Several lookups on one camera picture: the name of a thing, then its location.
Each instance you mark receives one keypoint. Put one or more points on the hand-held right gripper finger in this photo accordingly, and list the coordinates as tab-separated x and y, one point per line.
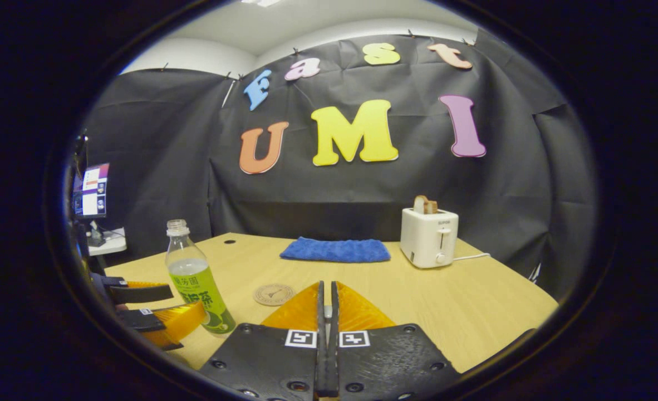
320	367
334	367

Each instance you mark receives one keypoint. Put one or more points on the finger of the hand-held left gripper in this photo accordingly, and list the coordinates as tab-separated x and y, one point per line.
140	320
145	293

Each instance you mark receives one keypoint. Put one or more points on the green label water bottle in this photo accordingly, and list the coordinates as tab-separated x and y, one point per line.
198	295

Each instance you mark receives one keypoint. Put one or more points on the round wooden coaster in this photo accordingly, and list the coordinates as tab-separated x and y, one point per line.
273	294

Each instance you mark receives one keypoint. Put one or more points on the white side table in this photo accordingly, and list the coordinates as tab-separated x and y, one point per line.
112	244

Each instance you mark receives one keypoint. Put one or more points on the computer monitor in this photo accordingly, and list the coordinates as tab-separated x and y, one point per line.
92	189

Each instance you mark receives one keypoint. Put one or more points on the blue cloth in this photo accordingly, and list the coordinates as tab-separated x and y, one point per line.
334	250

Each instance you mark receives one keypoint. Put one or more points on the white toaster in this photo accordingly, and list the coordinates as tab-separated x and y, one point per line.
426	239

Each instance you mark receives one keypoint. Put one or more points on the black backdrop cloth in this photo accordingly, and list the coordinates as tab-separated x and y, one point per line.
334	195

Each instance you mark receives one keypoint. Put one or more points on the bread slice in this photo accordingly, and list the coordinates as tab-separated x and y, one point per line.
421	205

